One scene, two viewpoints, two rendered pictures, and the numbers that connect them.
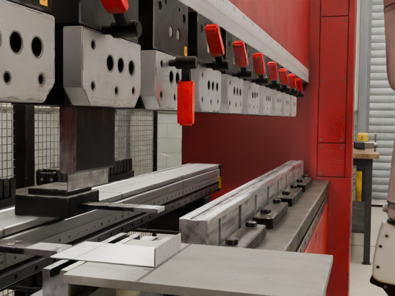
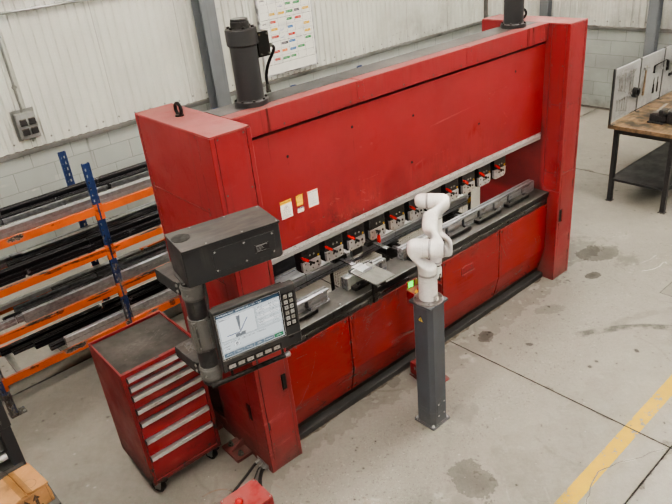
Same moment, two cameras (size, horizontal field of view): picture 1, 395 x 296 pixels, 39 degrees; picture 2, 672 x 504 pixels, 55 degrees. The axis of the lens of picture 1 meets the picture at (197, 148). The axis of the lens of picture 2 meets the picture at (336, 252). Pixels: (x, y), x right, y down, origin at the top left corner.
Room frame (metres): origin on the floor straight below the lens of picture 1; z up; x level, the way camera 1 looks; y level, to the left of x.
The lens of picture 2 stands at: (-2.68, -2.05, 3.22)
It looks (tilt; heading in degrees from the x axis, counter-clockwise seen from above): 28 degrees down; 35
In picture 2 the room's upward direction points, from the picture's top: 6 degrees counter-clockwise
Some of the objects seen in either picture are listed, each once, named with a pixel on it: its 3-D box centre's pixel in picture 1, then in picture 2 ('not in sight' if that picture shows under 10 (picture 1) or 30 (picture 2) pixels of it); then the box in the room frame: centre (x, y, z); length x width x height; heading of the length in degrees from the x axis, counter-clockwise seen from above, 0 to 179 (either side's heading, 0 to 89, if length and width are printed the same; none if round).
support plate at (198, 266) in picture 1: (208, 268); (372, 273); (0.62, -0.01, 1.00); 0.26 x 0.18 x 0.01; 73
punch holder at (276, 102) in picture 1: (265, 89); (464, 181); (1.79, -0.21, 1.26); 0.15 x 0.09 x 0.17; 163
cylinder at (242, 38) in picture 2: not in sight; (252, 59); (0.19, 0.40, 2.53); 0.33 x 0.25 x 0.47; 163
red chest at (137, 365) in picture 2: not in sight; (159, 403); (-0.67, 0.89, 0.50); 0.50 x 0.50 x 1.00; 73
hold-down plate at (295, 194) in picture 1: (290, 195); (487, 215); (1.99, -0.33, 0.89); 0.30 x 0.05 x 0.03; 163
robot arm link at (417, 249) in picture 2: not in sight; (421, 256); (0.47, -0.47, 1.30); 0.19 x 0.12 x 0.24; 108
